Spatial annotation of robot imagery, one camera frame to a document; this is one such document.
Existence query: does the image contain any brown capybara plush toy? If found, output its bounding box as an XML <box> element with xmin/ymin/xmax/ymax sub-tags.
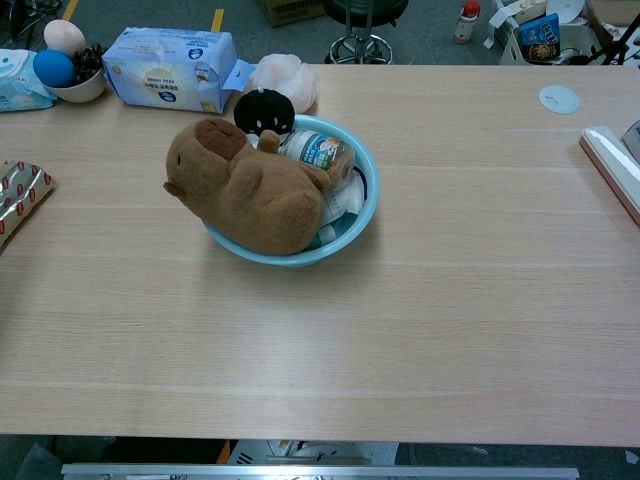
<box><xmin>162</xmin><ymin>118</ymin><xmax>332</xmax><ymax>257</ymax></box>

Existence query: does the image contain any clear jar with blue label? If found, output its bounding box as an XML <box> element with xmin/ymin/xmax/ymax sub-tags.
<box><xmin>277</xmin><ymin>128</ymin><xmax>357</xmax><ymax>187</ymax></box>

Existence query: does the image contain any black-headed plush doll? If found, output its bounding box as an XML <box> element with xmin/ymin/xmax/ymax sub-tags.
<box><xmin>233</xmin><ymin>87</ymin><xmax>296</xmax><ymax>150</ymax></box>

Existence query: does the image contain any light blue plastic bowl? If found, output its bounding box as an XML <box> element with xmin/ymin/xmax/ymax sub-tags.
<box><xmin>202</xmin><ymin>113</ymin><xmax>382</xmax><ymax>269</ymax></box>

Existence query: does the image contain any pink mesh bath loofah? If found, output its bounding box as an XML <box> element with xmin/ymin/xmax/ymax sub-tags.
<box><xmin>248</xmin><ymin>53</ymin><xmax>320</xmax><ymax>113</ymax></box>

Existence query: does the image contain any black stool chrome base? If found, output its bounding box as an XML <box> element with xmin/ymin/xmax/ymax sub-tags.
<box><xmin>322</xmin><ymin>0</ymin><xmax>409</xmax><ymax>65</ymax></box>

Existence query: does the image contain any cardboard box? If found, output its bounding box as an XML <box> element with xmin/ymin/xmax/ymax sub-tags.
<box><xmin>257</xmin><ymin>0</ymin><xmax>331</xmax><ymax>28</ymax></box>

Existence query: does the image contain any blue white tissue pack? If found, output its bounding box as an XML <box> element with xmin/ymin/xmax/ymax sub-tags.
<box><xmin>101</xmin><ymin>26</ymin><xmax>256</xmax><ymax>114</ymax></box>

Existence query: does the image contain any white bottle red cap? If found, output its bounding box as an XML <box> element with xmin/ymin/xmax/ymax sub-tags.
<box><xmin>453</xmin><ymin>0</ymin><xmax>481</xmax><ymax>45</ymax></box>

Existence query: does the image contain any beige bowl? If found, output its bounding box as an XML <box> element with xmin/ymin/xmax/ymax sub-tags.
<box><xmin>43</xmin><ymin>67</ymin><xmax>108</xmax><ymax>104</ymax></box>

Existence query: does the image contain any dark pine cone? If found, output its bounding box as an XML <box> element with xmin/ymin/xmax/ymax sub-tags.
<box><xmin>72</xmin><ymin>43</ymin><xmax>106</xmax><ymax>85</ymax></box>

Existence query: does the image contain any blue snack box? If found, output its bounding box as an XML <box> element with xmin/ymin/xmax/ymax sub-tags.
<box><xmin>517</xmin><ymin>13</ymin><xmax>561</xmax><ymax>64</ymax></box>

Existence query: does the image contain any white pink flat box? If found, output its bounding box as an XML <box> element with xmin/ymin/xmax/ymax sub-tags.
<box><xmin>578</xmin><ymin>125</ymin><xmax>640</xmax><ymax>226</ymax></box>

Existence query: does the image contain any gold red snack packet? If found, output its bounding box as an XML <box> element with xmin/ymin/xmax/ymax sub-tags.
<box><xmin>0</xmin><ymin>159</ymin><xmax>57</xmax><ymax>251</ymax></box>

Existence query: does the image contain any blue ball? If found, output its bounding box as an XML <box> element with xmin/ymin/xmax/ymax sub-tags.
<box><xmin>32</xmin><ymin>48</ymin><xmax>77</xmax><ymax>89</ymax></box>

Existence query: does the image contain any peach egg-shaped ball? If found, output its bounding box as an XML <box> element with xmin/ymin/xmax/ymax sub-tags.
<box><xmin>43</xmin><ymin>19</ymin><xmax>87</xmax><ymax>56</ymax></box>

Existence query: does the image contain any grey device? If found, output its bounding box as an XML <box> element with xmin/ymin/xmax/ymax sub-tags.
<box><xmin>621</xmin><ymin>119</ymin><xmax>640</xmax><ymax>166</ymax></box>

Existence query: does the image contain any white storage box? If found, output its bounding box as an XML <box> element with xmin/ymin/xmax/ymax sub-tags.
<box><xmin>497</xmin><ymin>9</ymin><xmax>609</xmax><ymax>66</ymax></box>

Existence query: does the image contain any light blue wet wipes pack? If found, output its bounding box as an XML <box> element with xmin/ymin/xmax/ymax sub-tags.
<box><xmin>0</xmin><ymin>48</ymin><xmax>59</xmax><ymax>114</ymax></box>

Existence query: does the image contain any round white cable grommet cap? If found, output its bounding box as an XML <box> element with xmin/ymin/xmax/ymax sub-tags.
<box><xmin>538</xmin><ymin>84</ymin><xmax>581</xmax><ymax>115</ymax></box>

